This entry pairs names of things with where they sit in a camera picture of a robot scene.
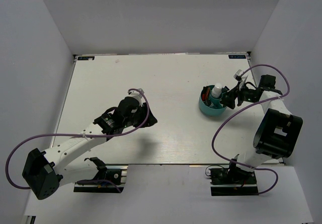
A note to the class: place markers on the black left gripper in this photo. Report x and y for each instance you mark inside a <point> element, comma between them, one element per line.
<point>151,121</point>

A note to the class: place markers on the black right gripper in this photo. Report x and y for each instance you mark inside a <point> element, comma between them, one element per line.
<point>229,101</point>

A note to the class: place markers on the white pink spray bottle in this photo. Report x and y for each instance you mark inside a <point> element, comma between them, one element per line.
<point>216,91</point>

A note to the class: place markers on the dark red lip gloss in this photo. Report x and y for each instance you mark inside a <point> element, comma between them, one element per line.
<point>208,93</point>

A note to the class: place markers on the orange eyeshadow palette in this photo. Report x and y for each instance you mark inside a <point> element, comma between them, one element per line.
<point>219,105</point>

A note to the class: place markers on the black squeeze tube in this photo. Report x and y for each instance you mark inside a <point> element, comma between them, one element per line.
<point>209,104</point>

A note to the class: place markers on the red lip gloss tube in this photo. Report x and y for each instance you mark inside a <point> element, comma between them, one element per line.
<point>204,94</point>

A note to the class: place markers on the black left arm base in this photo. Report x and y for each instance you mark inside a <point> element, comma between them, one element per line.
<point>107,178</point>

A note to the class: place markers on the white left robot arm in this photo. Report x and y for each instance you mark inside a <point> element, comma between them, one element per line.
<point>45,171</point>

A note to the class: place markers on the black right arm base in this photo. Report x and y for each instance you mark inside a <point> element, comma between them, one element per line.
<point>236,179</point>

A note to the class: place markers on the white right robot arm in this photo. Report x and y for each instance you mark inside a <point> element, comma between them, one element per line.
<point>277,133</point>

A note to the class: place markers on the teal round organizer cup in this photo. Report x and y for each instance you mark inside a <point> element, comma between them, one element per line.
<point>210,111</point>

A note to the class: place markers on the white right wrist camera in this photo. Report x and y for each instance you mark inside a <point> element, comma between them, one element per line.
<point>241,78</point>

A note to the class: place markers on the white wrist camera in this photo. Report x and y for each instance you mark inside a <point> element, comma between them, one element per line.
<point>136,94</point>
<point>241,78</point>

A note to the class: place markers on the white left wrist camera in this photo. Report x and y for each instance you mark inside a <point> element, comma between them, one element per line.
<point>136,94</point>

